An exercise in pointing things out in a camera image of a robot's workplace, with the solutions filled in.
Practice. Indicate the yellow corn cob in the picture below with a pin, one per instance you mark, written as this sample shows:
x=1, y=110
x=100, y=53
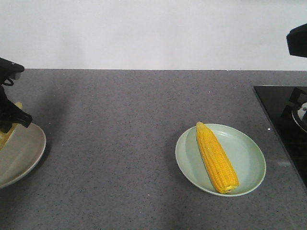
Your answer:
x=4, y=137
x=218, y=166

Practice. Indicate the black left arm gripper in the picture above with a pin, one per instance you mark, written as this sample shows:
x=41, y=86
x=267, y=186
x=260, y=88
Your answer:
x=9, y=112

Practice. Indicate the black gas stove top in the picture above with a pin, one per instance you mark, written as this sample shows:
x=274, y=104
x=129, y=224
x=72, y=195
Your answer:
x=286, y=108

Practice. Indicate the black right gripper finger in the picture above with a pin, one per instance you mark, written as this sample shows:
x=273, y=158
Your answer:
x=297, y=41

